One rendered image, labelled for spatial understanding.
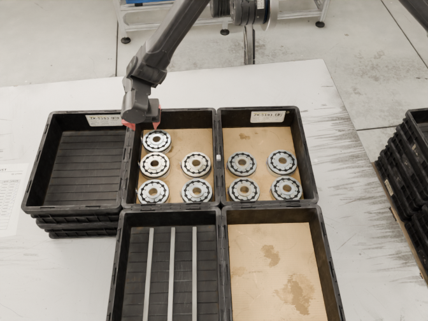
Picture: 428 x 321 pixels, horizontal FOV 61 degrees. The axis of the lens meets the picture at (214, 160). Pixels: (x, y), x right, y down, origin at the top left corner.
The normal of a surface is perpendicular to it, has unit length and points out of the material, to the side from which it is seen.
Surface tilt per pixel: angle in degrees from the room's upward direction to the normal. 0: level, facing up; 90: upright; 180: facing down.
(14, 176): 0
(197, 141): 0
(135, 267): 0
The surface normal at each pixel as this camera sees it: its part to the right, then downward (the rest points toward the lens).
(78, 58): 0.00, -0.57
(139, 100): 0.57, -0.41
